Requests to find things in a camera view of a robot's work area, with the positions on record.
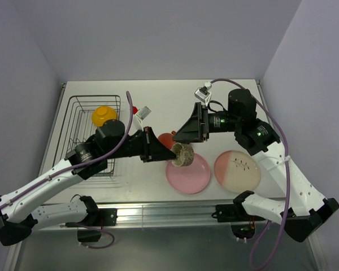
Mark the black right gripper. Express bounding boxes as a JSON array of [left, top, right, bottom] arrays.
[[172, 101, 241, 143]]

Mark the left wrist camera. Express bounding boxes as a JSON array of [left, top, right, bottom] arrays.
[[133, 106, 151, 130]]

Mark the pink plastic cup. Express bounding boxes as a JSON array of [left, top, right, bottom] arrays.
[[158, 133, 175, 150]]

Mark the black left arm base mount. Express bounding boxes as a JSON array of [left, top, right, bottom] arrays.
[[65, 194, 117, 250]]

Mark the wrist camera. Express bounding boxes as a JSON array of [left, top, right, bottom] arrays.
[[133, 106, 151, 130], [194, 81, 212, 106]]

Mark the small speckled ceramic cup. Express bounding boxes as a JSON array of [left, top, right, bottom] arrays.
[[171, 142, 194, 167]]

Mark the black wire dish rack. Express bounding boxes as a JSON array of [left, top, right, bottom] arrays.
[[53, 95, 121, 165]]

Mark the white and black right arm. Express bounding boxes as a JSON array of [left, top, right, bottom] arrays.
[[174, 86, 339, 242]]

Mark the pink and cream ceramic plate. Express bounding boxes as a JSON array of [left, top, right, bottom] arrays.
[[213, 150, 261, 194]]

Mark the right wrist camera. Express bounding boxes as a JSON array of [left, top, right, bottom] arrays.
[[194, 81, 212, 106]]

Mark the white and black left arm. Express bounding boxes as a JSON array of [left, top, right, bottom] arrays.
[[0, 120, 176, 246]]

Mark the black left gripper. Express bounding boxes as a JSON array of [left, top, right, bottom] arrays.
[[105, 125, 175, 162]]

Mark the aluminium table edge rail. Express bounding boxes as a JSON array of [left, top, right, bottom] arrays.
[[15, 197, 283, 232]]

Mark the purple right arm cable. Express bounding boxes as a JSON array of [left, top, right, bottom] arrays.
[[210, 78, 290, 270]]

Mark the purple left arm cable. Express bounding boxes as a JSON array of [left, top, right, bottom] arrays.
[[0, 90, 133, 251]]

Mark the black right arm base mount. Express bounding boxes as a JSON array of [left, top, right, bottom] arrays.
[[211, 204, 255, 239]]

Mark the pink plastic plate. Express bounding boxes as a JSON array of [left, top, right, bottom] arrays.
[[166, 154, 211, 194]]

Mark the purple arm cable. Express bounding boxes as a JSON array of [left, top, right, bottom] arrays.
[[0, 90, 133, 251], [210, 78, 290, 270]]

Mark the yellow bowl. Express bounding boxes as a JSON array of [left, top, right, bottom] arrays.
[[92, 106, 117, 127]]

